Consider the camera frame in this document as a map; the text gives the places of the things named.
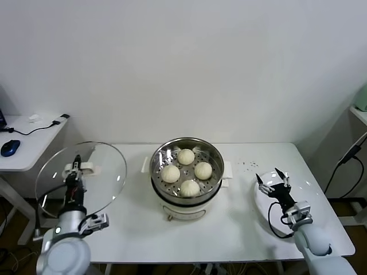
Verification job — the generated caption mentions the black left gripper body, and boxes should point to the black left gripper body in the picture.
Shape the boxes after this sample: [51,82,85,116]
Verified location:
[65,174,87,211]

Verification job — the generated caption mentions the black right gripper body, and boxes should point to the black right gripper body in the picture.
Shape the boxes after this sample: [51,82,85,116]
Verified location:
[271,183,294,206]

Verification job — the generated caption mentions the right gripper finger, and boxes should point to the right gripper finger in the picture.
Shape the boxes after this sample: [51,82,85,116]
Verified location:
[274,167,290,188]
[255,172,273,195]

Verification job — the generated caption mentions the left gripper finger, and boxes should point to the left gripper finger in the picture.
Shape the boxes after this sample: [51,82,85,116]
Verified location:
[74,154,84,179]
[63,162,76,180]

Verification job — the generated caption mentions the glass lid with cream handle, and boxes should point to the glass lid with cream handle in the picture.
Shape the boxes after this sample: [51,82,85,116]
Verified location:
[34,140,128,220]

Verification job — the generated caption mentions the white steamed baozi bun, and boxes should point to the white steamed baozi bun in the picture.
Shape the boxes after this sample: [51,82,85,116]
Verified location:
[160,165,181,183]
[177,148,196,166]
[179,179,201,198]
[194,162,213,180]

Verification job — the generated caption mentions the stainless steel steamer basket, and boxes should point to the stainless steel steamer basket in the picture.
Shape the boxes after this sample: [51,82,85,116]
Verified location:
[141,137,232,200]

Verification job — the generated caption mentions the scattered dark crumbs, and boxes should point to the scattered dark crumbs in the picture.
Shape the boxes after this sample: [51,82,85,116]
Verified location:
[235,160,258,172]

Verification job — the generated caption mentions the white round plate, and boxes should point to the white round plate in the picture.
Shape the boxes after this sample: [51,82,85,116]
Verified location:
[253,171,329,238]

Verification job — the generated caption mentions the white side table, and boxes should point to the white side table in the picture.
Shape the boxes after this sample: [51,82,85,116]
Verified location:
[0,114,69,247]

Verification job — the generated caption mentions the blue computer mouse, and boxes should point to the blue computer mouse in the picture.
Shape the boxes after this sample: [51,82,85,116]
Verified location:
[0,139,21,158]

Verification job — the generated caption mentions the cream electric cooker base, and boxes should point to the cream electric cooker base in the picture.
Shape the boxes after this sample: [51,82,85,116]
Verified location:
[151,171,230,222]

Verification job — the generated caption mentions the dark laptop screen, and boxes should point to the dark laptop screen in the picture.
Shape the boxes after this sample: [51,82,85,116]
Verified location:
[0,85,8,129]

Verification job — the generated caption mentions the white shelf board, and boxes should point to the white shelf board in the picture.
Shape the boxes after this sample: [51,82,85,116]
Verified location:
[349,105,367,127]

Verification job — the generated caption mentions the mint green appliance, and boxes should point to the mint green appliance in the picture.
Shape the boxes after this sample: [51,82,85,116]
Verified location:
[352,85,367,111]

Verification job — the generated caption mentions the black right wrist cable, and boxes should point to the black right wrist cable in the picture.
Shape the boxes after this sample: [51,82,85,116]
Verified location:
[268,200,296,238]

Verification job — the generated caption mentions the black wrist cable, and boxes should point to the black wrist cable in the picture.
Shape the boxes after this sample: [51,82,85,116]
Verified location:
[268,200,296,238]
[33,183,69,241]

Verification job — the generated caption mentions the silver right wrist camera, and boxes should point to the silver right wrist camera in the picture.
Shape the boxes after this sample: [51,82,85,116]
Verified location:
[285,201,313,229]

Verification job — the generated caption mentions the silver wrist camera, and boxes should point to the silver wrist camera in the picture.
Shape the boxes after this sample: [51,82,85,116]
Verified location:
[285,201,313,229]
[80,212,110,236]

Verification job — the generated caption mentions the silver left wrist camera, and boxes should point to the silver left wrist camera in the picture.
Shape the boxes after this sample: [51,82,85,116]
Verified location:
[80,212,110,236]

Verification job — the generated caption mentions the thin black desk cable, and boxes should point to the thin black desk cable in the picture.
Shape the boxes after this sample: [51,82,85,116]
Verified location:
[0,120,63,136]

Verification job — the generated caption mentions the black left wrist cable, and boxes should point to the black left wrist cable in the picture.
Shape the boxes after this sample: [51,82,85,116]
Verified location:
[33,183,69,241]

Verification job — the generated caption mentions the black power cable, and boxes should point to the black power cable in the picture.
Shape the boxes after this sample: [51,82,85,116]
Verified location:
[323,144,365,199]

